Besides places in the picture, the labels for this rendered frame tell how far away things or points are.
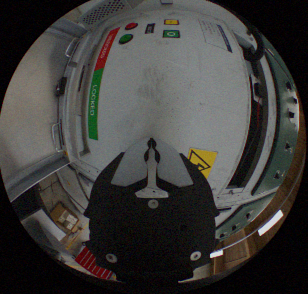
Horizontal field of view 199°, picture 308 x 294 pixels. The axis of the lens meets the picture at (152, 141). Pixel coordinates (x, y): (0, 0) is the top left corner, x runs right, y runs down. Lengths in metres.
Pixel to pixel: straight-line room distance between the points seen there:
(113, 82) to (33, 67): 0.36
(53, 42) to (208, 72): 0.52
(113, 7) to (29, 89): 0.33
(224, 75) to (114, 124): 0.21
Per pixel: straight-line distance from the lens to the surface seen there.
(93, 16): 0.35
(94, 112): 0.20
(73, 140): 0.22
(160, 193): 0.28
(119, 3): 0.32
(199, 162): 0.16
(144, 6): 0.52
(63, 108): 0.35
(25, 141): 0.41
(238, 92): 0.18
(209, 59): 0.18
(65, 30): 0.54
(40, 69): 0.44
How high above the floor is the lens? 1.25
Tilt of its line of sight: 11 degrees down
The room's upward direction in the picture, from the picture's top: 99 degrees clockwise
